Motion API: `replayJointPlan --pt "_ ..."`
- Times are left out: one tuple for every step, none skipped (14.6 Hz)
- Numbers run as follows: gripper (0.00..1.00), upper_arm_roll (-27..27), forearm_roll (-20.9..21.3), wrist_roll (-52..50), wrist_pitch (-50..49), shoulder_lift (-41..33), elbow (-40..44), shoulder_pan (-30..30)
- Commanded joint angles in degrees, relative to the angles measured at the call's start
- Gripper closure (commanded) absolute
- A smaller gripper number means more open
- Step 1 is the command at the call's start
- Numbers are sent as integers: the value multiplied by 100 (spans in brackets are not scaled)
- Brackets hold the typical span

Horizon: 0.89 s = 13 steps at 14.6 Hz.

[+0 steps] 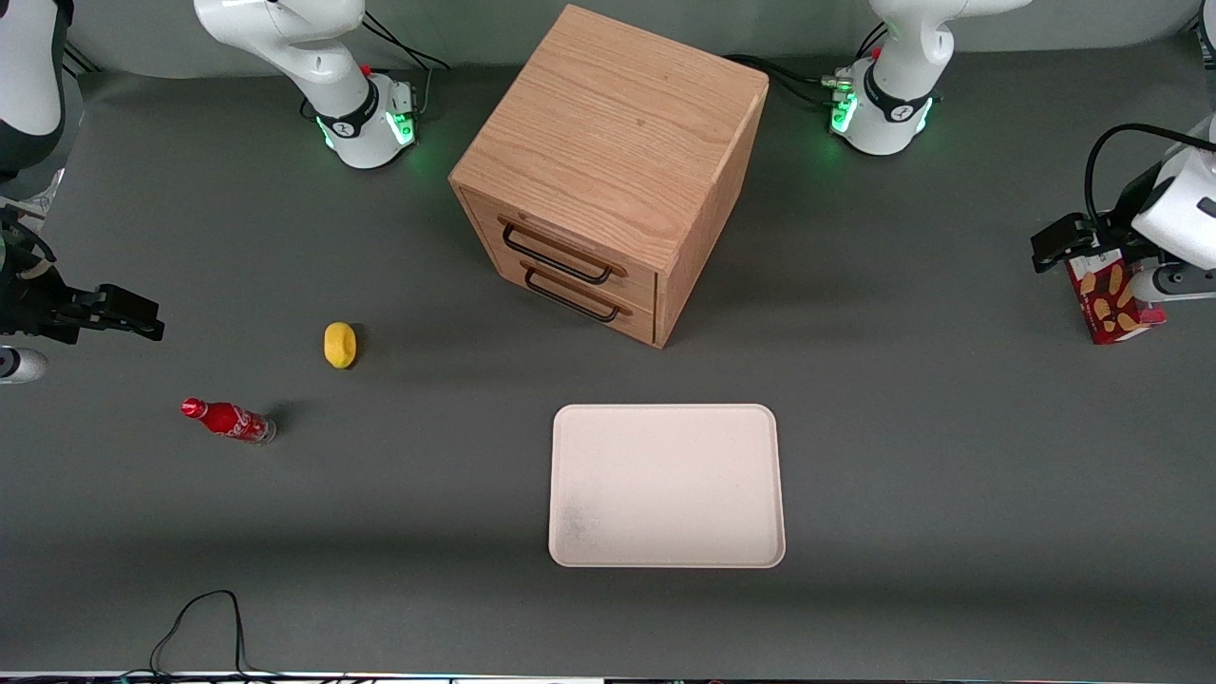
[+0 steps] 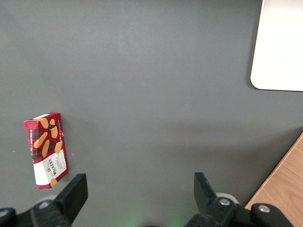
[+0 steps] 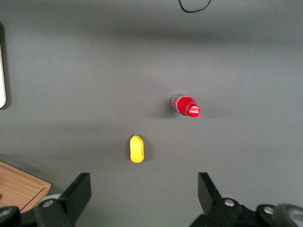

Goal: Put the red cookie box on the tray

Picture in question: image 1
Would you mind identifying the wooden drawer cabinet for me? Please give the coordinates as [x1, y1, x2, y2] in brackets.
[448, 4, 770, 351]

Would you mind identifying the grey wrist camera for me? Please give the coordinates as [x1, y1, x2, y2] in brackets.
[1129, 262, 1216, 307]
[0, 346, 49, 386]

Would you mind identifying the cream plastic tray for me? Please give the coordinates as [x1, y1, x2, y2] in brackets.
[548, 404, 788, 570]

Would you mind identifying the black arm base cable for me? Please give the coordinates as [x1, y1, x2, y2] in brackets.
[724, 23, 888, 107]
[361, 9, 451, 119]

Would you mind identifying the black left arm base cable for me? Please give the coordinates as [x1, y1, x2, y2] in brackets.
[724, 23, 888, 107]

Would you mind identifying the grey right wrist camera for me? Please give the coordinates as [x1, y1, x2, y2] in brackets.
[0, 346, 49, 386]

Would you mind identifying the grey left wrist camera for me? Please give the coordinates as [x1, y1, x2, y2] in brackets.
[1129, 262, 1216, 307]

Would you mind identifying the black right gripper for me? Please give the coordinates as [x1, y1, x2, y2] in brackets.
[0, 203, 165, 345]

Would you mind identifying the black drawer handle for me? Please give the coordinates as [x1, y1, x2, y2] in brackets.
[501, 221, 616, 286]
[522, 265, 622, 324]

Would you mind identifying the black left arm wrist cable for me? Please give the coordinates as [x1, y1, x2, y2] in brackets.
[1085, 123, 1216, 231]

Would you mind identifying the black right arm base cable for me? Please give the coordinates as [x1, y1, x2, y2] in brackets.
[361, 9, 451, 119]

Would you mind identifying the red cookie box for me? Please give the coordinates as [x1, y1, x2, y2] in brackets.
[1064, 247, 1169, 346]

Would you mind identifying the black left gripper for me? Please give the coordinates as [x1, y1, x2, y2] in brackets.
[1031, 175, 1181, 276]

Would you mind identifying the black looped cable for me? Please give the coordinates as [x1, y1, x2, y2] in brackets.
[122, 589, 286, 683]

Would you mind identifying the red cola bottle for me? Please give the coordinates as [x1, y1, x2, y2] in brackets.
[180, 397, 277, 446]

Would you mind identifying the yellow lemon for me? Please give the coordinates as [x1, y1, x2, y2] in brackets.
[323, 321, 358, 370]

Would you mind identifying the wooden drawer front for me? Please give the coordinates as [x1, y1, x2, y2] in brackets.
[494, 258, 657, 345]
[462, 190, 659, 305]

